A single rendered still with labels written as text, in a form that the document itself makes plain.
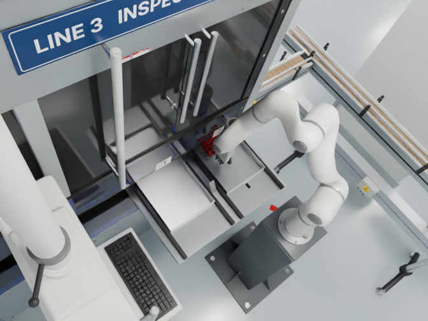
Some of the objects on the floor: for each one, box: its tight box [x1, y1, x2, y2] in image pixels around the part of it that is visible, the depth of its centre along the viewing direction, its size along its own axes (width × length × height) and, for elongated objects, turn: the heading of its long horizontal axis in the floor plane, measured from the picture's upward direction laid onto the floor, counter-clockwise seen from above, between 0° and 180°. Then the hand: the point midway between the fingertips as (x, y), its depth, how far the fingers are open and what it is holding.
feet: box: [273, 150, 305, 175], centre depth 308 cm, size 8×50×14 cm, turn 122°
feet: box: [376, 252, 420, 296], centre depth 277 cm, size 8×50×14 cm, turn 122°
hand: (220, 158), depth 192 cm, fingers open, 3 cm apart
